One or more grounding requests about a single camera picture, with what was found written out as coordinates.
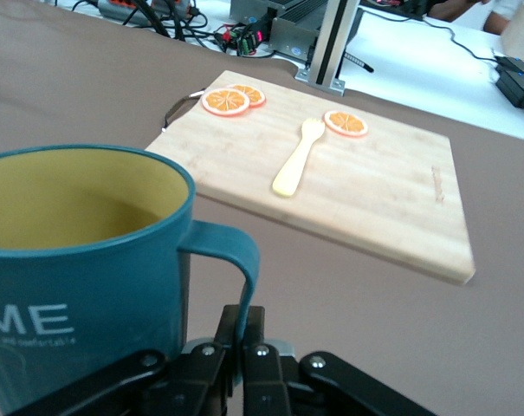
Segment teal mug yellow inside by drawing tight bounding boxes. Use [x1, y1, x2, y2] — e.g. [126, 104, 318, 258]
[0, 144, 262, 416]

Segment green terminal block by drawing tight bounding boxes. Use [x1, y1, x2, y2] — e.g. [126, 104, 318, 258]
[237, 25, 262, 56]

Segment yellow plastic fork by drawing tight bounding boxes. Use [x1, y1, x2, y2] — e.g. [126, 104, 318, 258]
[271, 117, 327, 198]

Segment bamboo cutting board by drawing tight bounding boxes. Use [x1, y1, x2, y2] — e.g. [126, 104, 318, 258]
[144, 69, 477, 286]

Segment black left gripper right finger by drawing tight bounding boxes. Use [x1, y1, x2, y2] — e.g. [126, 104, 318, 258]
[242, 304, 437, 416]

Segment tangled black cables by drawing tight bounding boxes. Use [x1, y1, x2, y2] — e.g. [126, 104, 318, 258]
[55, 0, 232, 51]

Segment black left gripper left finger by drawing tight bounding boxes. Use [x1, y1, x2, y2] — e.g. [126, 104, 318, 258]
[10, 304, 241, 416]

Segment black power adapter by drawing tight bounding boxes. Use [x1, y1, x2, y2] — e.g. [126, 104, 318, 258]
[494, 55, 524, 88]
[495, 68, 524, 119]

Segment cardboard box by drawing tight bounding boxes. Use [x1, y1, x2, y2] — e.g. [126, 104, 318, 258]
[501, 1, 524, 65]

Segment grey electronics box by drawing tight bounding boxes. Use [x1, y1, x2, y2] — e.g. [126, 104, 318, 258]
[230, 0, 332, 62]

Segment orange slice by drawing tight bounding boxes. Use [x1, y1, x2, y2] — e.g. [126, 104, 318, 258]
[322, 109, 370, 138]
[226, 83, 268, 108]
[200, 87, 251, 118]

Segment aluminium frame post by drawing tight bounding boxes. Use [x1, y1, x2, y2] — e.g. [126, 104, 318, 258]
[294, 0, 363, 97]

